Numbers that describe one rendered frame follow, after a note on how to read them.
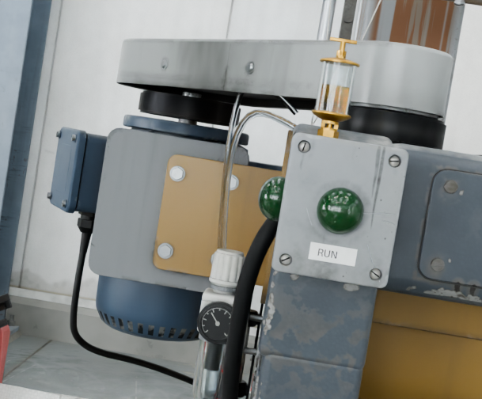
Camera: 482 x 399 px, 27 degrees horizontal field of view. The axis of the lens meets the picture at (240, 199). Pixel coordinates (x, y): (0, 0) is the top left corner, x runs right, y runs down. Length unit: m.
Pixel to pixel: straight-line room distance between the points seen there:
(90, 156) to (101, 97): 4.87
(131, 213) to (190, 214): 0.07
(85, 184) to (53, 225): 4.93
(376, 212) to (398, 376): 0.39
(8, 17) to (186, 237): 4.65
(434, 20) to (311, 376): 0.60
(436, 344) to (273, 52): 0.33
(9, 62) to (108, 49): 0.66
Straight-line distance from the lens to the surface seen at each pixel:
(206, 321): 0.89
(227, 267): 0.90
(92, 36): 6.00
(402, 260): 0.69
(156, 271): 1.09
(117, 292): 1.14
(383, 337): 0.99
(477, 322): 0.95
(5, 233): 6.05
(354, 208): 0.62
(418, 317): 0.94
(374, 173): 0.63
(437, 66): 0.82
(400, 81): 0.80
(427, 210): 0.69
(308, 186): 0.63
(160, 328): 1.13
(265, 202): 0.64
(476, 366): 1.01
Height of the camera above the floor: 1.32
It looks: 3 degrees down
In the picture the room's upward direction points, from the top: 9 degrees clockwise
